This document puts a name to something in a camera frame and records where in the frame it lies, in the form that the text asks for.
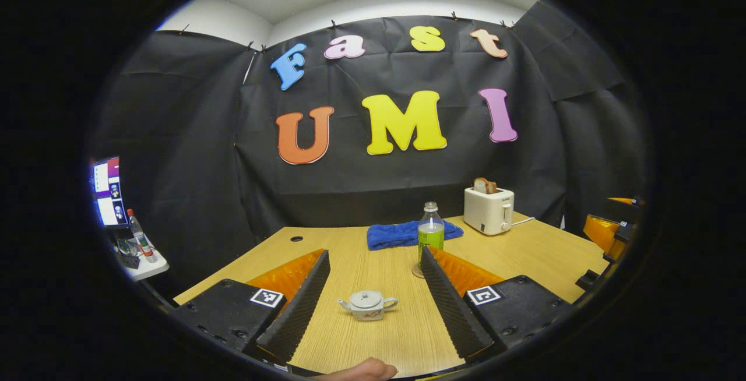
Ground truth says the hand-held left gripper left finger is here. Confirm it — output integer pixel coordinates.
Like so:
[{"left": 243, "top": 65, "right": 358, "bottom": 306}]
[{"left": 173, "top": 249, "right": 331, "bottom": 365}]

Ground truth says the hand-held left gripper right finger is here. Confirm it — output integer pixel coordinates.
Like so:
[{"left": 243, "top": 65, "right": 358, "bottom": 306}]
[{"left": 420, "top": 246, "right": 576, "bottom": 363}]

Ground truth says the white teacup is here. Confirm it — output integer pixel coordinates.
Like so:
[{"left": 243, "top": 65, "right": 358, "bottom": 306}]
[{"left": 338, "top": 291, "right": 399, "bottom": 322}]

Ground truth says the green label water bottle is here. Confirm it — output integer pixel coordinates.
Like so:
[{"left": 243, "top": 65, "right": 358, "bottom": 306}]
[{"left": 417, "top": 202, "right": 445, "bottom": 265}]

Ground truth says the red label plastic bottle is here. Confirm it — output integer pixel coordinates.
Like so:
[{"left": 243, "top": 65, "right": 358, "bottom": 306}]
[{"left": 127, "top": 209, "right": 158, "bottom": 263}]

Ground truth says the blue folded towel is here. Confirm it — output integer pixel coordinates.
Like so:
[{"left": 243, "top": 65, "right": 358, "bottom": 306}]
[{"left": 367, "top": 220, "right": 464, "bottom": 251}]

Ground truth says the white toaster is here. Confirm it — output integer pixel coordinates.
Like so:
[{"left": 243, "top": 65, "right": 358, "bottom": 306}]
[{"left": 464, "top": 187, "right": 515, "bottom": 236}]

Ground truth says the black backdrop cloth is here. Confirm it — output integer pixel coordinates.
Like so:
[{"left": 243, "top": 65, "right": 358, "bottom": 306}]
[{"left": 87, "top": 0, "right": 650, "bottom": 288}]

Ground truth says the white side table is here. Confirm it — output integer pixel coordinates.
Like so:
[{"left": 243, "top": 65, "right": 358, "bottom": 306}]
[{"left": 117, "top": 241, "right": 170, "bottom": 281}]

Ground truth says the computer monitor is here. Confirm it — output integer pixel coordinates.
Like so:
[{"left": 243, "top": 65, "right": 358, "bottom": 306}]
[{"left": 90, "top": 157, "right": 129, "bottom": 229}]

